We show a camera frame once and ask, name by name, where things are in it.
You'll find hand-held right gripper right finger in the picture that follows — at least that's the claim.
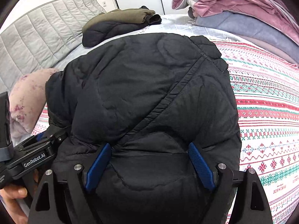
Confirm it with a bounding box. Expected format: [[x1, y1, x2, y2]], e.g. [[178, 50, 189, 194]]
[[188, 142, 273, 224]]

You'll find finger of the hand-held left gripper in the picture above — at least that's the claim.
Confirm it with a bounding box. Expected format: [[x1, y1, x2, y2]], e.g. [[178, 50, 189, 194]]
[[36, 125, 72, 144]]

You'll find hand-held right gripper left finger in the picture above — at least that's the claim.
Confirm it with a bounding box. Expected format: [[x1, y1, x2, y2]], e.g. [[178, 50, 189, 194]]
[[27, 143, 112, 224]]

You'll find black quilted jacket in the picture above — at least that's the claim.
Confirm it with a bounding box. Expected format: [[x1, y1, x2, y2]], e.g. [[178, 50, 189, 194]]
[[44, 33, 242, 224]]

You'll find person's left hand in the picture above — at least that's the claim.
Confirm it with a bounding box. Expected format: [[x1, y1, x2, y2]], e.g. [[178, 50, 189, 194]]
[[0, 169, 39, 224]]

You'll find pink floral pillow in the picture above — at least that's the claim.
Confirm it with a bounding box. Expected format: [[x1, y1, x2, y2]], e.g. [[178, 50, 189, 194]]
[[9, 68, 60, 139]]

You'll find red green patterned blanket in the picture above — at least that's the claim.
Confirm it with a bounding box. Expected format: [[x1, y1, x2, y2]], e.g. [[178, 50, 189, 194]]
[[31, 40, 299, 224]]

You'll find grey padded headboard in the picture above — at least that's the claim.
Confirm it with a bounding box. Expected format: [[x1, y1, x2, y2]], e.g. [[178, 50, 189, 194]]
[[0, 0, 107, 94]]

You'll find black folded puffer jacket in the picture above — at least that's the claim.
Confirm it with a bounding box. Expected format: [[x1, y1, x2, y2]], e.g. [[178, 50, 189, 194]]
[[82, 20, 146, 48]]

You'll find olive green folded garment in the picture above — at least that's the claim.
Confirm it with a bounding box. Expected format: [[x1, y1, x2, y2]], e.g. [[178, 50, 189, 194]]
[[82, 6, 162, 32]]

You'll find blue folded quilt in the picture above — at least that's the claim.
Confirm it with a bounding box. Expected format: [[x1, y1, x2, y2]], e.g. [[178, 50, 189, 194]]
[[195, 12, 299, 60]]

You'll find stack of folded blankets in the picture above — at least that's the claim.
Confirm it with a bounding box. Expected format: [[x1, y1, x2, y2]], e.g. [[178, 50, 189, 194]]
[[172, 0, 299, 38]]

